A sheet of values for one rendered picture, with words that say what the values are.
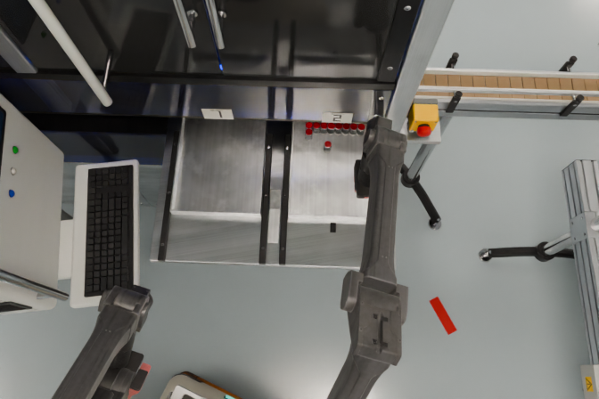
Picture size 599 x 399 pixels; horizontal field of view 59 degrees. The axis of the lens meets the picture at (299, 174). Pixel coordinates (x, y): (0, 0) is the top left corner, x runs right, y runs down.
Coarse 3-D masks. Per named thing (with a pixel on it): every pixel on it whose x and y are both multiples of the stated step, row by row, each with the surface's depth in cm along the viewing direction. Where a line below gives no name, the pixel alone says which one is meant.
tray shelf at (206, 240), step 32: (288, 128) 165; (160, 192) 158; (160, 224) 154; (192, 224) 154; (224, 224) 154; (256, 224) 154; (288, 224) 154; (320, 224) 154; (352, 224) 154; (192, 256) 151; (224, 256) 151; (256, 256) 151; (288, 256) 151; (320, 256) 151; (352, 256) 151
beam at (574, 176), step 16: (576, 160) 197; (592, 160) 197; (576, 176) 197; (592, 176) 195; (576, 192) 196; (592, 192) 192; (576, 208) 196; (592, 208) 190; (576, 224) 195; (576, 240) 195; (592, 240) 186; (576, 256) 194; (592, 256) 184; (592, 272) 183; (592, 288) 183; (592, 304) 183; (592, 320) 183; (592, 336) 182; (592, 352) 182
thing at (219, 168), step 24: (192, 120) 166; (216, 120) 166; (240, 120) 166; (264, 120) 166; (192, 144) 163; (216, 144) 163; (240, 144) 163; (264, 144) 159; (192, 168) 160; (216, 168) 160; (240, 168) 160; (192, 192) 157; (216, 192) 157; (240, 192) 157
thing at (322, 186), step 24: (312, 144) 163; (336, 144) 163; (360, 144) 163; (312, 168) 160; (336, 168) 160; (312, 192) 157; (336, 192) 157; (312, 216) 153; (336, 216) 152; (360, 216) 151
